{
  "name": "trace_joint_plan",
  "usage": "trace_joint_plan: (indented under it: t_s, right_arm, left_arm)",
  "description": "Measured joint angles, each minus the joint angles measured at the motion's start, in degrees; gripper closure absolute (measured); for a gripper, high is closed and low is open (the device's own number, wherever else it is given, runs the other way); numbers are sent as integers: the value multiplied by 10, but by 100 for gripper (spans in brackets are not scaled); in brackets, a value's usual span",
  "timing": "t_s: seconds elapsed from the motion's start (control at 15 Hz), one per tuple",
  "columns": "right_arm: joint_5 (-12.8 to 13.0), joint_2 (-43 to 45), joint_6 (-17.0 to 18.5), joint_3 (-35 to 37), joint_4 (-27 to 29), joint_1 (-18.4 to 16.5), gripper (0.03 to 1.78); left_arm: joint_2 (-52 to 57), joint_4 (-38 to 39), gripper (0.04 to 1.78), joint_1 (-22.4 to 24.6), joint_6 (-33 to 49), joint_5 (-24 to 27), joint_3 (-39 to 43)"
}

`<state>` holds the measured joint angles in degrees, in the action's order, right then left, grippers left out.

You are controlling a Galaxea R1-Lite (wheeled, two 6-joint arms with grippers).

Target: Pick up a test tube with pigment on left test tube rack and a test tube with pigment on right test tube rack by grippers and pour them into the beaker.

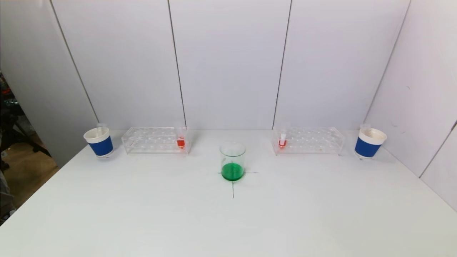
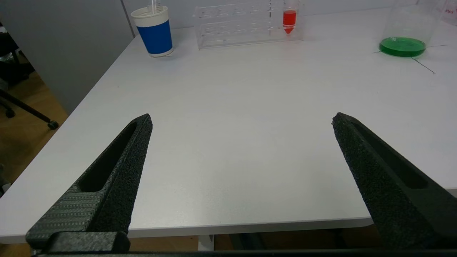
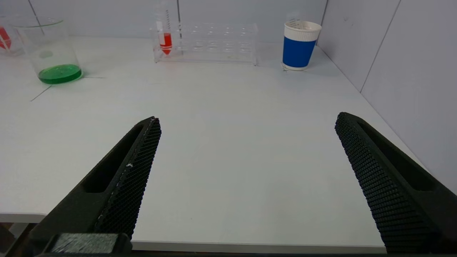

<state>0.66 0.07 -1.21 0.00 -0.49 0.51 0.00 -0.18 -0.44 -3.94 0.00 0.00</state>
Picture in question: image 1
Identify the clear glass beaker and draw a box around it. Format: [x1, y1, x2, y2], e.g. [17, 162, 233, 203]
[219, 142, 246, 182]

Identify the red pigment test tube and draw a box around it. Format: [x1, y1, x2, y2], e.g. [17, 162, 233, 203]
[174, 122, 187, 149]

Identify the red pigment tube white label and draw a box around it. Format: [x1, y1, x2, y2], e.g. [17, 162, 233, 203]
[278, 122, 290, 149]

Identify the clear acrylic test tube rack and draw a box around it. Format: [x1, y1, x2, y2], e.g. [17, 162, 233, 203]
[271, 126, 346, 156]
[121, 126, 190, 155]

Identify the blue white paper cup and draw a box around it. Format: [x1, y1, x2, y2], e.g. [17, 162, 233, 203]
[354, 127, 388, 159]
[83, 127, 114, 158]

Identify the dark background equipment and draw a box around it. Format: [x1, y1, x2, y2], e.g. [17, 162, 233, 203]
[0, 71, 52, 171]

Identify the grey plastic bag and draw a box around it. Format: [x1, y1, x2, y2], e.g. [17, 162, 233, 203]
[0, 171, 15, 216]

